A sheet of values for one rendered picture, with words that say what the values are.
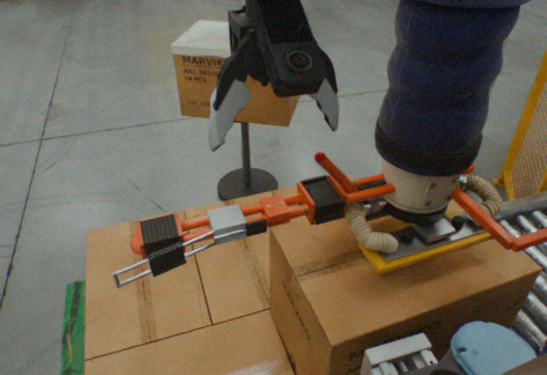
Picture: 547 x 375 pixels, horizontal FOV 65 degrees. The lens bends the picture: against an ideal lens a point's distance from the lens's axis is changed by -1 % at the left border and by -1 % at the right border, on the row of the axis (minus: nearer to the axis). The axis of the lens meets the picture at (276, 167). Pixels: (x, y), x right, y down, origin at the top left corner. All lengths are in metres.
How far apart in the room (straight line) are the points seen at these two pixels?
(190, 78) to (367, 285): 1.55
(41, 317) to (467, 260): 1.94
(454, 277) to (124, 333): 1.02
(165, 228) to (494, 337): 0.59
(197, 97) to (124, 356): 1.36
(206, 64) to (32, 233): 1.44
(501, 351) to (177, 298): 1.15
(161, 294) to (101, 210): 1.36
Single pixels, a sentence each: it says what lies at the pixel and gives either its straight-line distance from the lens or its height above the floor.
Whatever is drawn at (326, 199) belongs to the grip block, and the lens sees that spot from 0.94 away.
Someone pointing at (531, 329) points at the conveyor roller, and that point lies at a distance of 1.71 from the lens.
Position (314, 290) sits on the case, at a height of 0.94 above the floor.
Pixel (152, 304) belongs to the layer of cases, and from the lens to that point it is 1.62.
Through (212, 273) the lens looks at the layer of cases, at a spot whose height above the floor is 0.54.
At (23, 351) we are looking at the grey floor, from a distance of 2.38.
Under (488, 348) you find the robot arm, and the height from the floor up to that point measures 1.27.
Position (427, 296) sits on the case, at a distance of 1.13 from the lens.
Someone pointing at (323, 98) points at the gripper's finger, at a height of 1.58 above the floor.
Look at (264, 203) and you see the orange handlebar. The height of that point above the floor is 1.19.
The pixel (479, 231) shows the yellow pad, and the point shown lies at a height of 1.07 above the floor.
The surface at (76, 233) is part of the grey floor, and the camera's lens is 2.81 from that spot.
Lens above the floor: 1.80
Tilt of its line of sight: 36 degrees down
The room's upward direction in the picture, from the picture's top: straight up
